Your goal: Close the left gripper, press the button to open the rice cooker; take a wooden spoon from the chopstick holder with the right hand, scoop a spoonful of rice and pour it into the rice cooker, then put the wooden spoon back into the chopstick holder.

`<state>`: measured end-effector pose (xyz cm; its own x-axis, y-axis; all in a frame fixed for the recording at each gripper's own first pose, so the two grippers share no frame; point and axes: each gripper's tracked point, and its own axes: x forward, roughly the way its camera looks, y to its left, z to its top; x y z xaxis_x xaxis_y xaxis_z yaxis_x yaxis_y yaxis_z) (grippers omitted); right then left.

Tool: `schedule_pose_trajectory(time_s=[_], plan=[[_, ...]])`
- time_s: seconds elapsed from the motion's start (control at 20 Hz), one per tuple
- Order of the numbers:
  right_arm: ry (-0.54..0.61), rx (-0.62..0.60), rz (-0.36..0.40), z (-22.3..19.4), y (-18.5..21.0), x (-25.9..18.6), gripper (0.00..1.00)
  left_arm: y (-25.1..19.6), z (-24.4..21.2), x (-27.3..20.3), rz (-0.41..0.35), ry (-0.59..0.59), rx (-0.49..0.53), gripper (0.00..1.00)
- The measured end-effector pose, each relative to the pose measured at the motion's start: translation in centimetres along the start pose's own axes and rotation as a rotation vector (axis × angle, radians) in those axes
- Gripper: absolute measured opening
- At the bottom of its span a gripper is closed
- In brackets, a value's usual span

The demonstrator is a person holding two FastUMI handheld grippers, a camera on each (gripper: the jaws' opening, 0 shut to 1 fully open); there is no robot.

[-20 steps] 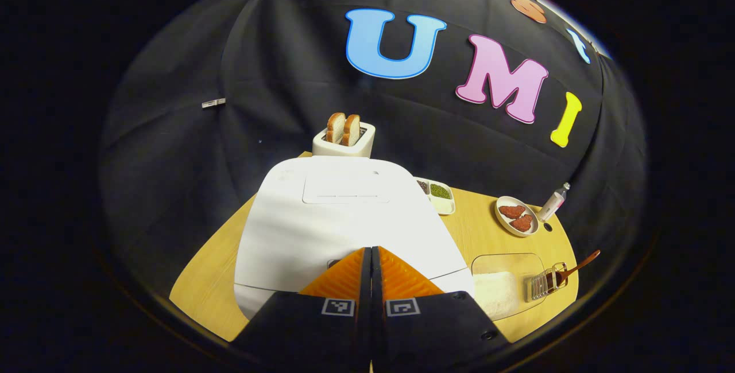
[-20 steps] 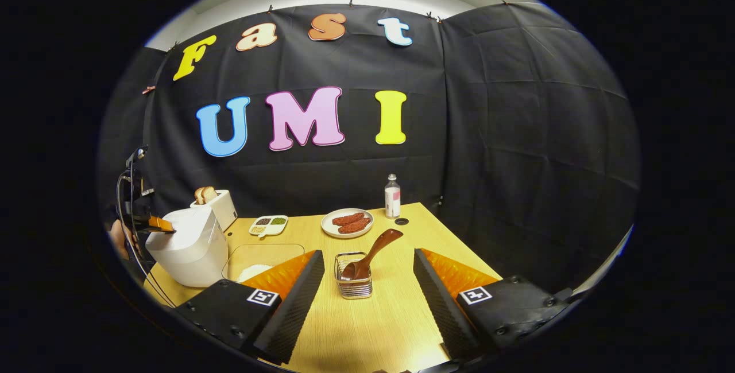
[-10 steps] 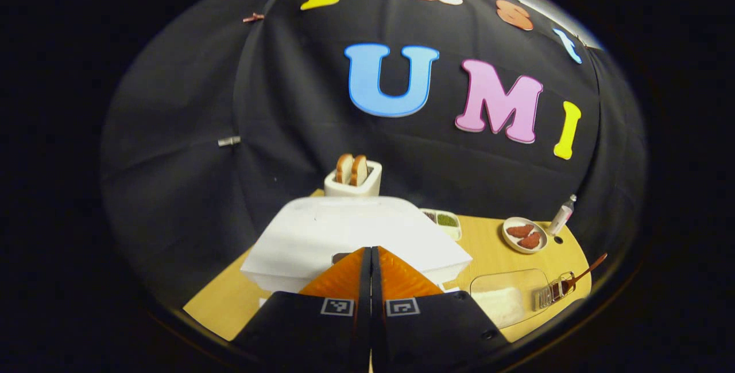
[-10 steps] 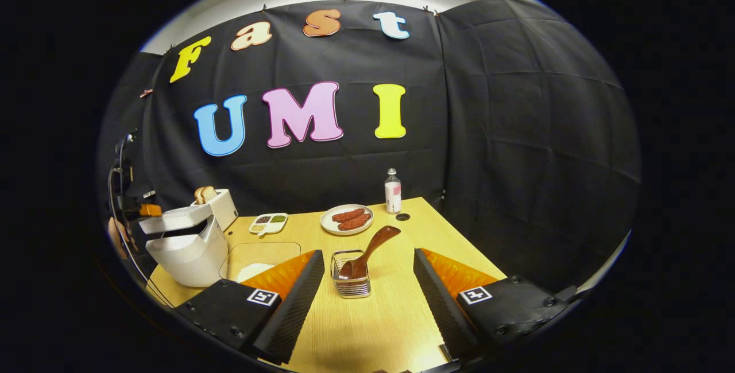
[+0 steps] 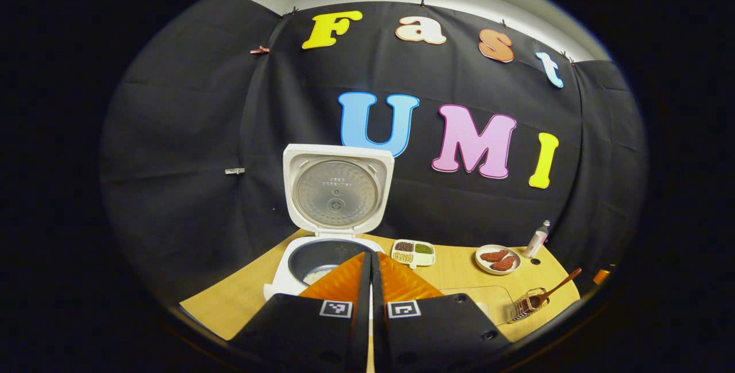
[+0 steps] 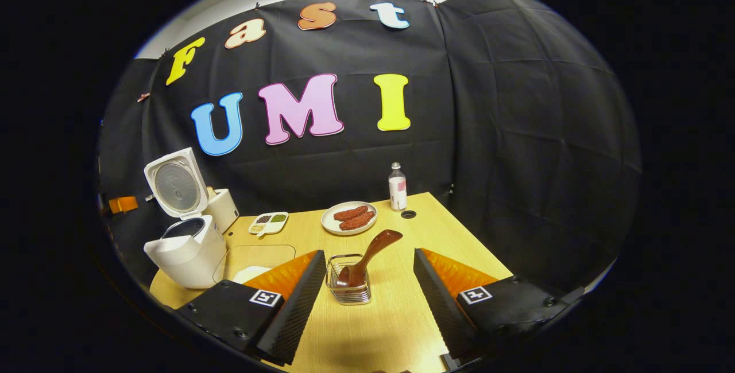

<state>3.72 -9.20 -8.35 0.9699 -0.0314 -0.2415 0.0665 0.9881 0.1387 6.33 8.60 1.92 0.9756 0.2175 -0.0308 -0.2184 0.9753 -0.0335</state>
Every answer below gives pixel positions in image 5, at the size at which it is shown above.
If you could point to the brown wooden spoon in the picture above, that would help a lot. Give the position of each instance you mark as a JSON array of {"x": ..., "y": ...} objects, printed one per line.
[{"x": 560, "y": 284}]

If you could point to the white divided bean dish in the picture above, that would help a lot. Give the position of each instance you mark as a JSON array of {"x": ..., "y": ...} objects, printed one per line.
[{"x": 413, "y": 252}]

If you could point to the white rice cooker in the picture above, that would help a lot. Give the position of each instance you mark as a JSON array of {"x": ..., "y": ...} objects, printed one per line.
[{"x": 339, "y": 189}]

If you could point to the white round plate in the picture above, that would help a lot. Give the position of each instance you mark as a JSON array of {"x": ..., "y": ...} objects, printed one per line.
[{"x": 482, "y": 267}]

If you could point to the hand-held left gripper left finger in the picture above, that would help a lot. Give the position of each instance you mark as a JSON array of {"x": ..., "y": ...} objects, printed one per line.
[{"x": 360, "y": 315}]

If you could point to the red cloth clip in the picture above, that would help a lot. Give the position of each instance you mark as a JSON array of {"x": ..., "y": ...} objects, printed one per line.
[{"x": 259, "y": 50}]

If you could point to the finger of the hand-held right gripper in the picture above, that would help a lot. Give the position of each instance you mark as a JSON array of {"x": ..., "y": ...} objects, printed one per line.
[{"x": 600, "y": 276}]

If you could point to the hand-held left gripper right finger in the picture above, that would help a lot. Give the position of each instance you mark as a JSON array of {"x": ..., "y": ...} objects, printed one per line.
[{"x": 379, "y": 327}]

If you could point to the clear bottle with pink label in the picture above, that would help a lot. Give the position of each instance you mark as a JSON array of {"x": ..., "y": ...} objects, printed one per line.
[{"x": 536, "y": 241}]

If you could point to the clear plastic rice box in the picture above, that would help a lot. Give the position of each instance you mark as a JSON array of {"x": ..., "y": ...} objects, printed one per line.
[{"x": 488, "y": 298}]

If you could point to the brown meat piece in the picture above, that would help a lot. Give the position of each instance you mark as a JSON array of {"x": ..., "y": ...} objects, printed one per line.
[
  {"x": 503, "y": 264},
  {"x": 494, "y": 256}
]

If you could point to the metal cloth clip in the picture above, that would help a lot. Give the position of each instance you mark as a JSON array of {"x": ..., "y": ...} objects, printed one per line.
[{"x": 234, "y": 171}]

